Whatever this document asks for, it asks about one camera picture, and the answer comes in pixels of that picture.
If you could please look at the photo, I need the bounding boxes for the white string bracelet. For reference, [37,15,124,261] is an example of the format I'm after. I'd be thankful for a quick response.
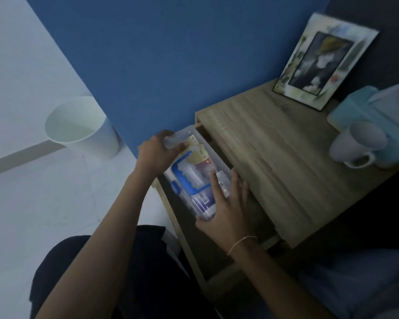
[227,236,258,257]

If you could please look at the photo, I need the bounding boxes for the person's right forearm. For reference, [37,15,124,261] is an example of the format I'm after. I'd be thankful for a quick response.
[229,239,336,319]

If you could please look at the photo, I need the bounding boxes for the blue box handle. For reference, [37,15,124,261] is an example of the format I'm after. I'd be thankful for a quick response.
[170,151,211,196]

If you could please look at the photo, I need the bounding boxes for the wooden bedside table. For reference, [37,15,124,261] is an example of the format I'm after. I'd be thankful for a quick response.
[138,79,399,293]

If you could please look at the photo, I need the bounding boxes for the person's right hand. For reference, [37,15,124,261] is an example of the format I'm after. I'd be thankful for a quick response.
[195,169,258,254]

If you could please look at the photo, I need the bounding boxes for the picture frame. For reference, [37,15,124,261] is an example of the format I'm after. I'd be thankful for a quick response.
[273,12,379,111]

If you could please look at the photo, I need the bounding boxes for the clear plastic storage box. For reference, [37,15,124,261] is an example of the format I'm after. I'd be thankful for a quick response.
[162,126,234,220]

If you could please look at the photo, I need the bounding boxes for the white purple medicine box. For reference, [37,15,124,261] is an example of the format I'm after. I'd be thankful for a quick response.
[190,191,217,220]

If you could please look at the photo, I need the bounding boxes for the person's left hand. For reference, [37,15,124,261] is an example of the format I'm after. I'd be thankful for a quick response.
[135,130,190,179]

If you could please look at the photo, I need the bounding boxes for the open wooden drawer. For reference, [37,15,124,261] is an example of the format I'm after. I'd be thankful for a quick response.
[138,123,283,293]

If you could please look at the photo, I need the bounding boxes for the white mug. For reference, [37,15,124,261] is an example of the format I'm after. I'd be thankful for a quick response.
[329,120,389,169]

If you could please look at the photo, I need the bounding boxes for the light blue tissue box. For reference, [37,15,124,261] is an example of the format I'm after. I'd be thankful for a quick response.
[327,84,399,170]

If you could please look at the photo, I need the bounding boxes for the yellow medicine packet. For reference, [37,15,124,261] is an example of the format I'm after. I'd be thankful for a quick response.
[186,136,213,167]

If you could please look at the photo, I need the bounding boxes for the blue bed sheet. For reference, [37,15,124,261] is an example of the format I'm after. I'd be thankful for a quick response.
[296,247,399,319]

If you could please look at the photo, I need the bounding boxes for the person's dark trousers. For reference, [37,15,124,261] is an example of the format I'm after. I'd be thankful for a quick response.
[29,224,220,319]

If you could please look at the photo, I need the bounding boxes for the person's left forearm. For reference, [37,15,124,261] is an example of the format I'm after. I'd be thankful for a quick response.
[35,167,153,319]

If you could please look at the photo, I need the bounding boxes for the white waste bin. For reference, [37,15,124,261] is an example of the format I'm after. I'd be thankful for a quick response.
[45,96,121,160]

